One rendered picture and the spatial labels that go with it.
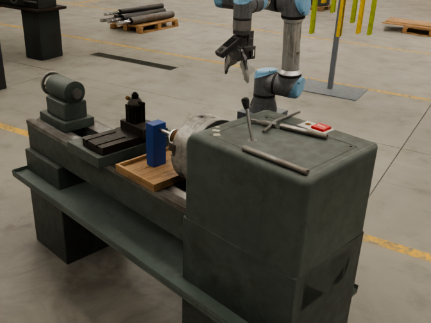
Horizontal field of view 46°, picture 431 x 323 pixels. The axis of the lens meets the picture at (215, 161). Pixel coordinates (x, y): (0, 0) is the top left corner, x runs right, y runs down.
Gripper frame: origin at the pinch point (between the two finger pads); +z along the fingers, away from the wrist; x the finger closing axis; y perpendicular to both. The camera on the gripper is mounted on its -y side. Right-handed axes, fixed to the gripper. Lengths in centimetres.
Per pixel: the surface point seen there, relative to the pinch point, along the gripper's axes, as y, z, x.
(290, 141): -0.1, 15.6, -35.2
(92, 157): -40, 51, 61
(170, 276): -33, 87, -2
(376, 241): 146, 144, 10
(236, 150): -22.3, 15.5, -30.4
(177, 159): -23.9, 34.1, 6.8
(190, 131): -18.3, 21.6, 6.1
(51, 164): -44, 75, 112
